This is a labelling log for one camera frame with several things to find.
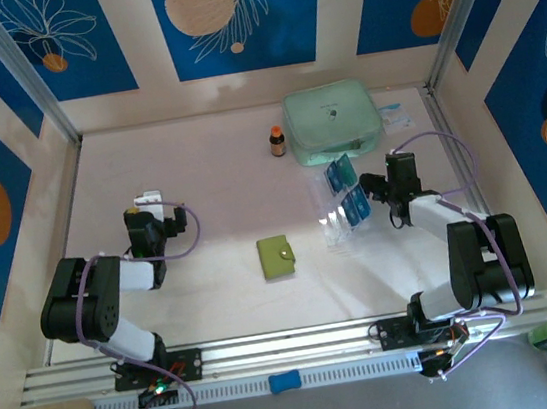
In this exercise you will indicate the blue white sachet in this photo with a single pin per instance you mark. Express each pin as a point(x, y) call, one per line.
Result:
point(398, 120)

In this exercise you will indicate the brown bottle orange cap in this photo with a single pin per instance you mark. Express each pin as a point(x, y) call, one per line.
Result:
point(278, 146)

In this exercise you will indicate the green card holder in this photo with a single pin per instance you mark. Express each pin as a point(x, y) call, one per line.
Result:
point(276, 259)

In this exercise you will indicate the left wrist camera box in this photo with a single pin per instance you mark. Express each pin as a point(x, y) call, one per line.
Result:
point(149, 203)

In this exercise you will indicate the teal credit card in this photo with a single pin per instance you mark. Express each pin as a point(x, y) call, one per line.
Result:
point(346, 169)
point(333, 176)

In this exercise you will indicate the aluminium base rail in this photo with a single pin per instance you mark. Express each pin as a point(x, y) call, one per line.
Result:
point(292, 345)

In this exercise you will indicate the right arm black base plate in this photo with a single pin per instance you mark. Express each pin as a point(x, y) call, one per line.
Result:
point(393, 332)

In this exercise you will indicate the aluminium frame post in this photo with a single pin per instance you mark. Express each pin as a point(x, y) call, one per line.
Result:
point(26, 70)
point(470, 12)

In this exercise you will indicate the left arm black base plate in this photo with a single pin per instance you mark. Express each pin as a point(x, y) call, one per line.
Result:
point(188, 364)

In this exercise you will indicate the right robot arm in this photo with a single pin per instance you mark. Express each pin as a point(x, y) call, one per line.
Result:
point(493, 261)

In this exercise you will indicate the blue credit card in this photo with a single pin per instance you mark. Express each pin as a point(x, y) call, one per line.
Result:
point(350, 210)
point(363, 204)

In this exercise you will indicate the clear acrylic card stand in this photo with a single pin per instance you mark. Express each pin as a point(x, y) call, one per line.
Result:
point(332, 227)

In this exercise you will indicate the mint green zipper pouch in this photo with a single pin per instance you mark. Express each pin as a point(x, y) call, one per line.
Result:
point(330, 116)

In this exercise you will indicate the black controller board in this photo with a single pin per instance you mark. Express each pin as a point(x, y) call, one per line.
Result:
point(157, 396)
point(435, 362)

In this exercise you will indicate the blue plastic clip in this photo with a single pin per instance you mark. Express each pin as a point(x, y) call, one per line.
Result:
point(284, 382)

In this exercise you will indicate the aluminium side rail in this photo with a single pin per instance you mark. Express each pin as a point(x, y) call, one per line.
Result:
point(71, 191)
point(441, 112)

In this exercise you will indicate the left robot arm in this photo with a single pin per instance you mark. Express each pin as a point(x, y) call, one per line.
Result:
point(79, 300)

